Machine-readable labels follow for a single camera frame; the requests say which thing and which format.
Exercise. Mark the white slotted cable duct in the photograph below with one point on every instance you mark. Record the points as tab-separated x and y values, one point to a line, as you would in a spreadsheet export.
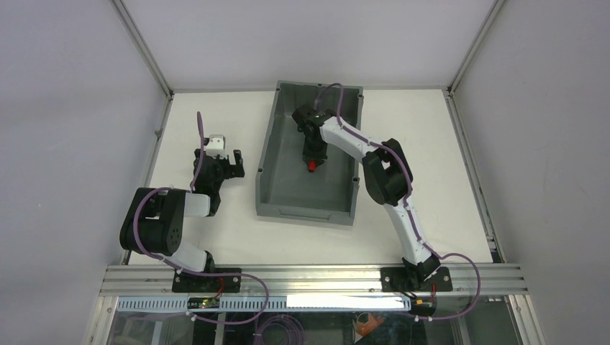
289	303

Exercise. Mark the grey plastic storage bin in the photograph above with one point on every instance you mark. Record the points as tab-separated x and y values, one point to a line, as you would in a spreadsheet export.
284	187

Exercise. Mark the red handled screwdriver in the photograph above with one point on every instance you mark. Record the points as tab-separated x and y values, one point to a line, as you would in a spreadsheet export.
311	166

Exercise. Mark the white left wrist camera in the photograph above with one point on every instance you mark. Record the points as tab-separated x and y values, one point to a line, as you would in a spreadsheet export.
215	146

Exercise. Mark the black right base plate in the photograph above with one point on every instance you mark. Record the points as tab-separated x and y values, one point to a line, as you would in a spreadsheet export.
397	279

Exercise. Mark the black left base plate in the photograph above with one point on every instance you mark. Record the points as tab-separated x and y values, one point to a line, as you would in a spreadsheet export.
188	283

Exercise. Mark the aluminium front rail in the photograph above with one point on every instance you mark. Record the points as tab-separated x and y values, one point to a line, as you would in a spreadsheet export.
158	280

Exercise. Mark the orange object under table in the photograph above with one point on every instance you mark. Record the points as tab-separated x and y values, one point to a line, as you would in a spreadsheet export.
365	323

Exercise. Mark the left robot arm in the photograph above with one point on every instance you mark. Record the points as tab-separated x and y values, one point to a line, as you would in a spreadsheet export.
154	222

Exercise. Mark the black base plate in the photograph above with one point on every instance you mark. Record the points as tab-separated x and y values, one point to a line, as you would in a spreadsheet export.
188	283
397	279

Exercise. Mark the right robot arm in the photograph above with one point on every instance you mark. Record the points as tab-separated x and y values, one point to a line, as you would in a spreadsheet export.
388	181

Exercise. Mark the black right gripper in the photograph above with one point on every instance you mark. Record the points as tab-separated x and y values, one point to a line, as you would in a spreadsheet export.
313	155

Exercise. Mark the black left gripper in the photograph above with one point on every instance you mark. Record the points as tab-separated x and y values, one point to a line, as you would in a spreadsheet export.
221	163

